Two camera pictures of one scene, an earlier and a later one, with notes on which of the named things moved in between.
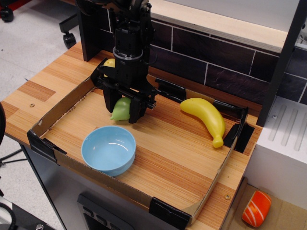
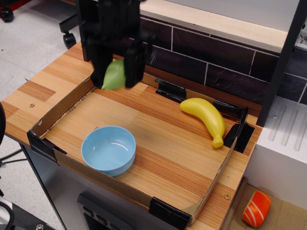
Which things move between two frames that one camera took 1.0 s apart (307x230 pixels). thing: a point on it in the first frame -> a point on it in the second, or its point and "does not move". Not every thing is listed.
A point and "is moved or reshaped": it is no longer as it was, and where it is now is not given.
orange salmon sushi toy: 256,209 does not move
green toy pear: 122,109 is moved or reshaped
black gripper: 128,79 -> 118,26
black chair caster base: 69,40 does not move
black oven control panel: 96,215 does not move
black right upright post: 297,27 does not move
